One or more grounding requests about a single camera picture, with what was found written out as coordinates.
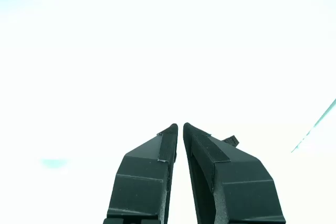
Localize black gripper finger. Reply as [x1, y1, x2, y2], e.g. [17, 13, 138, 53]
[102, 123, 179, 224]
[183, 122, 287, 224]

